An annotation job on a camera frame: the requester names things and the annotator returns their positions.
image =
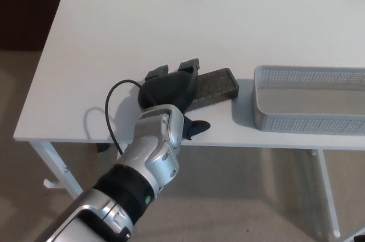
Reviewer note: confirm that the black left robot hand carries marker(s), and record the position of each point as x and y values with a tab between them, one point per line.
168	90

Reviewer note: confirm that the dark grey whiteboard eraser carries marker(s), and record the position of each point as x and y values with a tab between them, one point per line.
219	88

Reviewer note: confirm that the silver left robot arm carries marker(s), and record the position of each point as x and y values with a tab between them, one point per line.
148	145

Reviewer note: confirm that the white desk with metal legs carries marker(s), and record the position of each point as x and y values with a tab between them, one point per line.
114	25

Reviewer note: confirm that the grey perforated plastic container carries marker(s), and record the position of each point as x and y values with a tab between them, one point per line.
313	123

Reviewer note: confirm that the white desk leg hook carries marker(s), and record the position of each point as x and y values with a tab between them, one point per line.
51	184

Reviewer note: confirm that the dark brown wooden door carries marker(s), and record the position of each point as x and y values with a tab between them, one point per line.
22	8

